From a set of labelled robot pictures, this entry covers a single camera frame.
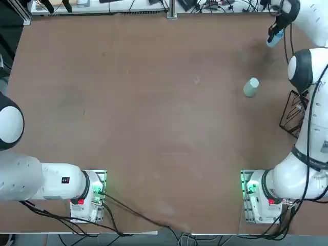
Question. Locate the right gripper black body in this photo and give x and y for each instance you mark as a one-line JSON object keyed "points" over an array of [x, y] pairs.
{"points": [[278, 25]]}

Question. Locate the light blue plastic cup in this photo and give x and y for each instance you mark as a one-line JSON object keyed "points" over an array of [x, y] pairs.
{"points": [[272, 44]]}

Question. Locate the pale green plastic cup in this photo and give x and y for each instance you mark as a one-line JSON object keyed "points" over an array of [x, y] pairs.
{"points": [[250, 88]]}

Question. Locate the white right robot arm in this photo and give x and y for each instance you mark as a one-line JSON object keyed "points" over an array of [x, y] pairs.
{"points": [[315, 23]]}

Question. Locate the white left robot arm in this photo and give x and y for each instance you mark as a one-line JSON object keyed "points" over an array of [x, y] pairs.
{"points": [[51, 184]]}

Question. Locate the orange black connector block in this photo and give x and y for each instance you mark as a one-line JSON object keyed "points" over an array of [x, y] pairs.
{"points": [[213, 3]]}

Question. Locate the black power brick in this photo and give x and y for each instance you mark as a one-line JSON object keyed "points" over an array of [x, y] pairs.
{"points": [[185, 5]]}

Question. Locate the black pronged stand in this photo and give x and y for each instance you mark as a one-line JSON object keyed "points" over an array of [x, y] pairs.
{"points": [[67, 5], [48, 6]]}

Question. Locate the aluminium corner profile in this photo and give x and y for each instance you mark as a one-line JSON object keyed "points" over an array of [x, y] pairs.
{"points": [[24, 15]]}

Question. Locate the aluminium camera post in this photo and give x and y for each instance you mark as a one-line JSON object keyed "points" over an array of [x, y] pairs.
{"points": [[172, 10]]}

